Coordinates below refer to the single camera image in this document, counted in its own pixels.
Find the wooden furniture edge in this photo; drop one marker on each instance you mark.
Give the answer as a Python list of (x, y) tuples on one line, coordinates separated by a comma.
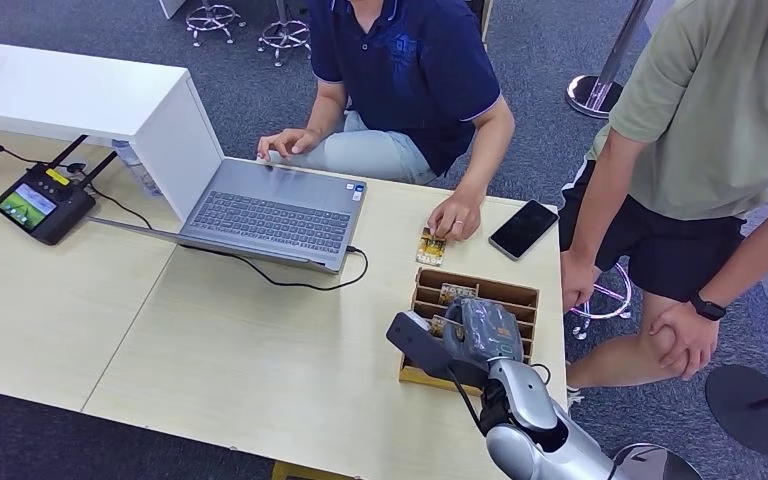
[(483, 20)]

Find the chrome stool base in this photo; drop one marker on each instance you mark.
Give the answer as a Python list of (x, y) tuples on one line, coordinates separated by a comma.
[(612, 308), (284, 36), (214, 16)]

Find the seated person's left hand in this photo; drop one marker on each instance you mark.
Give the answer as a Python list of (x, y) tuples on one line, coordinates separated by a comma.
[(457, 215)]

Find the standing person's left hand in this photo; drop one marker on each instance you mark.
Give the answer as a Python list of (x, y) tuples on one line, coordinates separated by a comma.
[(695, 338)]

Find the black remote controller with screen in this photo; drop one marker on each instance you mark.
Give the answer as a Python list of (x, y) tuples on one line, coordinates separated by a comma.
[(43, 208)]

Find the chrome stanchion post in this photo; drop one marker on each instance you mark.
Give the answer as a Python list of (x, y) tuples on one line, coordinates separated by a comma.
[(596, 89)]

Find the white desk shelf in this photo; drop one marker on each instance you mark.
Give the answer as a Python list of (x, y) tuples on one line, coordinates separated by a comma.
[(72, 93)]

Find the black wrist watch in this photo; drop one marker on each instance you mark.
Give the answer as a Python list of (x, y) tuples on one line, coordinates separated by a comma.
[(707, 308)]

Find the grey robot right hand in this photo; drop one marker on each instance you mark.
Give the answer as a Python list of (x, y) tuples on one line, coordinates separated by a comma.
[(486, 331)]

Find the standing person's left forearm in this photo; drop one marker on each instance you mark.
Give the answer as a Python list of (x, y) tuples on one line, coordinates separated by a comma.
[(755, 252)]

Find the seated person's left forearm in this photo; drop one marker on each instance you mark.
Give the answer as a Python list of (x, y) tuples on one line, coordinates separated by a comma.
[(490, 156)]

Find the standing person's right forearm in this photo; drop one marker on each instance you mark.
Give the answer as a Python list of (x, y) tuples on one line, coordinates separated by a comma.
[(599, 199)]

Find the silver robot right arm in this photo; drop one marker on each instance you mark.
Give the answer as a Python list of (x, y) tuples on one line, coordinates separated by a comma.
[(536, 424)]

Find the seated person's right forearm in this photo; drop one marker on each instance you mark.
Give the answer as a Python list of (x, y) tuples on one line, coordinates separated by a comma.
[(326, 109)]

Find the yellow wooden table support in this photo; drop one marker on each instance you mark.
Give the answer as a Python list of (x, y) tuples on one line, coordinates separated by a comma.
[(304, 472)]

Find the white cabinet corner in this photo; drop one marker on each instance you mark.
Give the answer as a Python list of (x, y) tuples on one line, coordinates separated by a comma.
[(170, 6)]

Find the grey round base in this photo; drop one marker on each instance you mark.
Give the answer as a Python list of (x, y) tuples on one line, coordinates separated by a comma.
[(662, 464)]

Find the wooden slotted card holder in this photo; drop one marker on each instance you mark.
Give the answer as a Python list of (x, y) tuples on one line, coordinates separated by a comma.
[(513, 298)]

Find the standing person's right hand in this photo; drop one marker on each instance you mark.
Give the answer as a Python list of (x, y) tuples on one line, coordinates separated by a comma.
[(577, 278)]

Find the grey open laptop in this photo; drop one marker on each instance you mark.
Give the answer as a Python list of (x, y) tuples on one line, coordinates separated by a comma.
[(278, 212)]

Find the standing person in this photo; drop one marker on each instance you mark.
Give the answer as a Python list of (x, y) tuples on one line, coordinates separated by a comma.
[(702, 119)]

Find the black smartphone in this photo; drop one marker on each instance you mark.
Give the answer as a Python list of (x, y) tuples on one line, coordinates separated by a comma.
[(524, 228)]

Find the black round stanchion base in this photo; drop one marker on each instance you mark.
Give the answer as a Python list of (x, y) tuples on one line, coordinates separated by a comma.
[(748, 411)]

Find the wrist camera on dark mount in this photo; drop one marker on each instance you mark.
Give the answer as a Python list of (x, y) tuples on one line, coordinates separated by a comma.
[(420, 348)]

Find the clear plastic water bottle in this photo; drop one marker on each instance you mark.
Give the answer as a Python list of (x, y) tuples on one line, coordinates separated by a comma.
[(137, 169)]

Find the seated person's right hand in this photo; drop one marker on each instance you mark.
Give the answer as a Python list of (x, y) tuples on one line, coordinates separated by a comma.
[(288, 141)]

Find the seated person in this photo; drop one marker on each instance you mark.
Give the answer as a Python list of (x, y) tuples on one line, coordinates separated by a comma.
[(410, 73)]

